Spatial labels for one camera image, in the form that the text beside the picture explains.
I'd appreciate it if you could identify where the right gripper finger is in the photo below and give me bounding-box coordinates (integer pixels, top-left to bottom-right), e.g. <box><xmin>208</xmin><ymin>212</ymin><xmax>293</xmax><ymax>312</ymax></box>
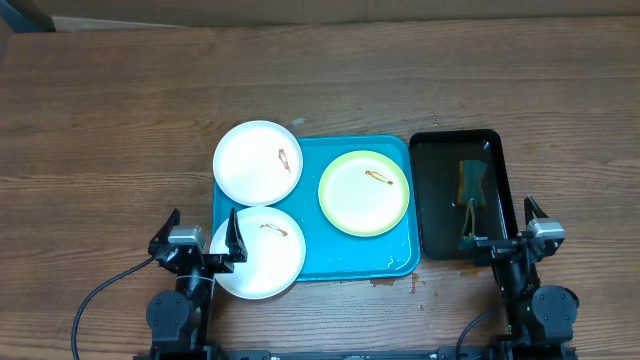
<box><xmin>459</xmin><ymin>198</ymin><xmax>478</xmax><ymax>249</ymax></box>
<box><xmin>523</xmin><ymin>195</ymin><xmax>548</xmax><ymax>225</ymax></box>

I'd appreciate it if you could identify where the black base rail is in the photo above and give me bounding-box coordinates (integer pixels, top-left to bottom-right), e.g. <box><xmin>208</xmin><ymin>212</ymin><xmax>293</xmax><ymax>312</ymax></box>
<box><xmin>133</xmin><ymin>344</ymin><xmax>579</xmax><ymax>360</ymax></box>

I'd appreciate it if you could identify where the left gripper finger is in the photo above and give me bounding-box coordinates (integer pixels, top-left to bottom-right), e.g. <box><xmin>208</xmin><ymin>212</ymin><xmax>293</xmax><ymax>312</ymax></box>
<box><xmin>225</xmin><ymin>208</ymin><xmax>247</xmax><ymax>263</ymax></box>
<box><xmin>148</xmin><ymin>208</ymin><xmax>180</xmax><ymax>250</ymax></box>

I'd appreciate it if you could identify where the green yellow sponge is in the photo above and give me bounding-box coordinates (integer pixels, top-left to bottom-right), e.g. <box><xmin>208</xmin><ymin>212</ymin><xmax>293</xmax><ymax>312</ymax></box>
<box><xmin>456</xmin><ymin>160</ymin><xmax>487</xmax><ymax>206</ymax></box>

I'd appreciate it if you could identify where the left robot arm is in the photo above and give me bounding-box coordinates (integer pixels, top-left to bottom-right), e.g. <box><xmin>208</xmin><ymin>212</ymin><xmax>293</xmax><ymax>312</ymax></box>
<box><xmin>146</xmin><ymin>209</ymin><xmax>247</xmax><ymax>360</ymax></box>

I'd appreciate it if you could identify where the teal plastic tray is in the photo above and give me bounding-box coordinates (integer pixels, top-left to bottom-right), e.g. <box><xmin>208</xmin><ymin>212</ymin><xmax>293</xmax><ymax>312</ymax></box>
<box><xmin>211</xmin><ymin>134</ymin><xmax>422</xmax><ymax>283</ymax></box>

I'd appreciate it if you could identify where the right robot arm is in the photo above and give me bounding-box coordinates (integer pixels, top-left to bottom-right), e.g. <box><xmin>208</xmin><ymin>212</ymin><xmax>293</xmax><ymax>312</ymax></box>
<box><xmin>453</xmin><ymin>196</ymin><xmax>579</xmax><ymax>359</ymax></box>

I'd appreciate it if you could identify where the white plate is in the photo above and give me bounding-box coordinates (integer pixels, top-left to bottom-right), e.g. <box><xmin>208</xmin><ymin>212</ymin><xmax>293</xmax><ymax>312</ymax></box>
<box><xmin>215</xmin><ymin>207</ymin><xmax>306</xmax><ymax>300</ymax></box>
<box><xmin>212</xmin><ymin>120</ymin><xmax>304</xmax><ymax>207</ymax></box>

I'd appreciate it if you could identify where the light green plate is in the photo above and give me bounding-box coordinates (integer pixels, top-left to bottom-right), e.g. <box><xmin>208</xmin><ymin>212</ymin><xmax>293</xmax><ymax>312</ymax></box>
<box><xmin>318</xmin><ymin>150</ymin><xmax>410</xmax><ymax>237</ymax></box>

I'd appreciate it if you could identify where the black water tray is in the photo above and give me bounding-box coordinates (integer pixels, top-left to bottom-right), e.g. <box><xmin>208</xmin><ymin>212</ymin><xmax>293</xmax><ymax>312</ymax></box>
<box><xmin>409</xmin><ymin>129</ymin><xmax>518</xmax><ymax>260</ymax></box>

